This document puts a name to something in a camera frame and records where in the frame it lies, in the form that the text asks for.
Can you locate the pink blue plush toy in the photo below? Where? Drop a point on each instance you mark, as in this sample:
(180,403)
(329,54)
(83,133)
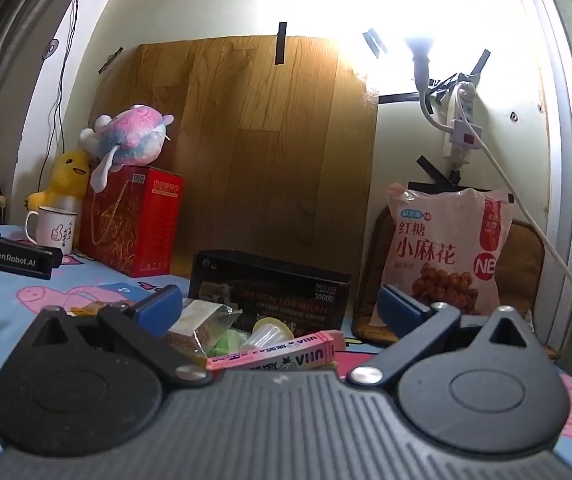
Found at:
(134,137)

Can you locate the yellow duck plush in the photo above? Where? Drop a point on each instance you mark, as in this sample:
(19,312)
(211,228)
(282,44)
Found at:
(68,183)

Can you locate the black wool box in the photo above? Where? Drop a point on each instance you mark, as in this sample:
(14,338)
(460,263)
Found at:
(306,299)

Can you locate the white enamel mug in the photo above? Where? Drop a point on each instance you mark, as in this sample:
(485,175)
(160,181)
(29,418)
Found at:
(51,227)

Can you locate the white lamp bulb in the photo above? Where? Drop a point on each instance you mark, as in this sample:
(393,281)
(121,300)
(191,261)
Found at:
(420,47)

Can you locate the wooden board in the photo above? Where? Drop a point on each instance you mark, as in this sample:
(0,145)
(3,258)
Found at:
(273,137)

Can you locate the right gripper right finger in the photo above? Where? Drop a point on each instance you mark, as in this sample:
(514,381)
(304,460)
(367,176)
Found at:
(467,381)

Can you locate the white power strip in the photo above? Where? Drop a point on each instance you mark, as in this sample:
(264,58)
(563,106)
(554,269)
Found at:
(463,140)

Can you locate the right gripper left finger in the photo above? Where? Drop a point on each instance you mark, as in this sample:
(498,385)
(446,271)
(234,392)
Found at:
(81,385)

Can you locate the pink fried dough snack bag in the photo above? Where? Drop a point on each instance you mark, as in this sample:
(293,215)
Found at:
(445,247)

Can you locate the clear nut snack packet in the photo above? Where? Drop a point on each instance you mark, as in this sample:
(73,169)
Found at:
(200,327)

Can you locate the pink candy stick box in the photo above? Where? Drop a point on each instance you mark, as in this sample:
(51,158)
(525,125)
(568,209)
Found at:
(304,353)

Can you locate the red gift box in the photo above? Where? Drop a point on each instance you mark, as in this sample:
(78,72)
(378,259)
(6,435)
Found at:
(131,225)

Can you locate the clear jelly cup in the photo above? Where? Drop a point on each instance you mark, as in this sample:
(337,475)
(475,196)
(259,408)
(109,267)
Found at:
(266,333)

